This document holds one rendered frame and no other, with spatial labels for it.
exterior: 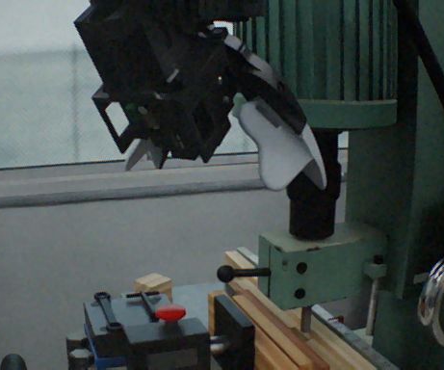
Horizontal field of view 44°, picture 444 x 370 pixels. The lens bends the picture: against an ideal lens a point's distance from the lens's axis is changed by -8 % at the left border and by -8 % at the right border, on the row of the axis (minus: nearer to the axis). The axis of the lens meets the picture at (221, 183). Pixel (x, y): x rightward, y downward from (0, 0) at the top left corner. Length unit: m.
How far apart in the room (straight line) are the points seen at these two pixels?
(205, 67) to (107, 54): 0.06
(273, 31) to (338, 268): 0.26
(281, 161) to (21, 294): 1.70
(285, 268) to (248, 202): 1.47
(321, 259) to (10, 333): 1.61
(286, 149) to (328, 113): 0.14
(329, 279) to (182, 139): 0.32
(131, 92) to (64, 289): 1.71
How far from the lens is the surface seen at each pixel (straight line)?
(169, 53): 0.36
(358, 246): 0.65
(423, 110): 0.62
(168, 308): 0.58
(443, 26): 0.63
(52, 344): 2.13
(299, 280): 0.62
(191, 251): 2.06
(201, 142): 0.36
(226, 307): 0.65
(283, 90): 0.40
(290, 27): 0.54
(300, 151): 0.42
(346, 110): 0.54
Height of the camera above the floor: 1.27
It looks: 13 degrees down
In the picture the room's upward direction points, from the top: straight up
